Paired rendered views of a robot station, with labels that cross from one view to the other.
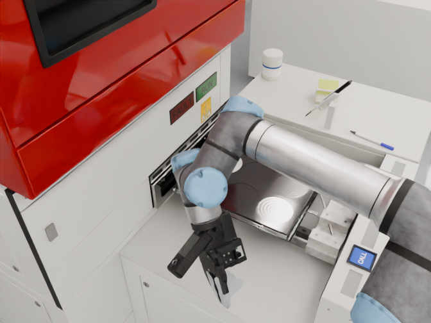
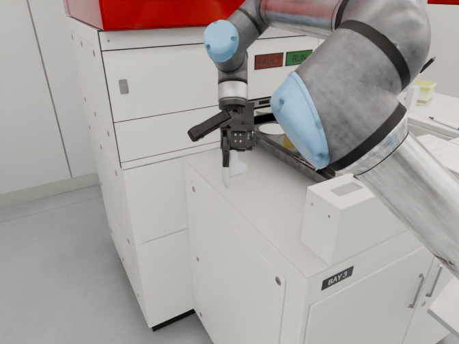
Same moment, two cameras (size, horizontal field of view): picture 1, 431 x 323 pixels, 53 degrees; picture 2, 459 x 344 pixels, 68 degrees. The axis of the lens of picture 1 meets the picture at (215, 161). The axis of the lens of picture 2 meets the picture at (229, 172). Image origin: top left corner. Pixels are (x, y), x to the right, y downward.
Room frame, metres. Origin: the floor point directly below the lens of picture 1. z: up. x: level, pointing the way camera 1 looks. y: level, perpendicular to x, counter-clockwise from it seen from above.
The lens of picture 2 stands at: (-0.09, -0.38, 1.31)
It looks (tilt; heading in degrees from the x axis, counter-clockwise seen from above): 28 degrees down; 30
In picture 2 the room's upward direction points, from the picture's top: straight up
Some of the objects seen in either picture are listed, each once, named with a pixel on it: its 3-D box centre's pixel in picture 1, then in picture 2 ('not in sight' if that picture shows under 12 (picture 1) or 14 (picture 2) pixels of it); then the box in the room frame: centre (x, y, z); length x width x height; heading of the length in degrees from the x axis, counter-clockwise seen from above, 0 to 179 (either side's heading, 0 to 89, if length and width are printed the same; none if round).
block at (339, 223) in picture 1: (335, 221); not in sight; (0.77, -0.32, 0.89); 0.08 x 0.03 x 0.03; 59
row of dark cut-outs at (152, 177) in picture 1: (193, 138); (278, 99); (1.05, 0.07, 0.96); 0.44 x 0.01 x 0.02; 149
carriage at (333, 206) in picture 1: (342, 210); not in sight; (0.84, -0.36, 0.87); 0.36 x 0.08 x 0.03; 149
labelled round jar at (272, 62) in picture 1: (272, 64); not in sight; (1.42, -0.21, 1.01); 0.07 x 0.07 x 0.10
